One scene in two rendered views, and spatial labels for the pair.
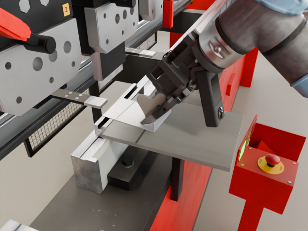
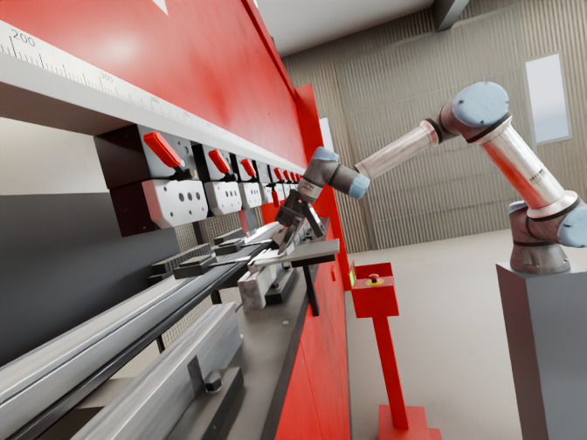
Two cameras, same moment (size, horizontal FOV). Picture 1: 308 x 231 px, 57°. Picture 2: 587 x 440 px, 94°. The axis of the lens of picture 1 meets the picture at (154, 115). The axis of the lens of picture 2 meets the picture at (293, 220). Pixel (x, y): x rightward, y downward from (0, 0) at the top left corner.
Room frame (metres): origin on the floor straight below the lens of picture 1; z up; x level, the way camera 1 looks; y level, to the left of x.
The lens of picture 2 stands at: (-0.39, 0.13, 1.18)
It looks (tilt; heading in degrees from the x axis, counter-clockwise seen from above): 5 degrees down; 349
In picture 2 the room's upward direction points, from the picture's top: 12 degrees counter-clockwise
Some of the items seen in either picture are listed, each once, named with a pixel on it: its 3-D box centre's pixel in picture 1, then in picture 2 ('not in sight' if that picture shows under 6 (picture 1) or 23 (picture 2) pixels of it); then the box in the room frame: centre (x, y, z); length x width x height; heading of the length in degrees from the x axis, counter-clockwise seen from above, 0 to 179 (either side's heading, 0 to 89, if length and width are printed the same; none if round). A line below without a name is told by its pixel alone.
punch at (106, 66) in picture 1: (109, 58); (249, 222); (0.55, 0.09, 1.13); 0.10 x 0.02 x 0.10; 158
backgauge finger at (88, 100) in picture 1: (58, 90); (215, 262); (0.62, 0.24, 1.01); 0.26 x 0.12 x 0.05; 68
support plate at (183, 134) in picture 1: (175, 125); (300, 251); (0.49, -0.05, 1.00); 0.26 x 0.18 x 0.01; 68
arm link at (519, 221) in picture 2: not in sight; (533, 218); (0.33, -0.81, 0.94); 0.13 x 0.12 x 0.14; 160
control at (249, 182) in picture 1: (268, 161); (373, 285); (0.64, -0.35, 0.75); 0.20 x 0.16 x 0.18; 150
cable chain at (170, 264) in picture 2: not in sight; (185, 257); (0.89, 0.38, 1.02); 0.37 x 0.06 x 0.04; 158
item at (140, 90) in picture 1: (121, 107); (261, 259); (0.58, 0.08, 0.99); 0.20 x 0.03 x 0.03; 158
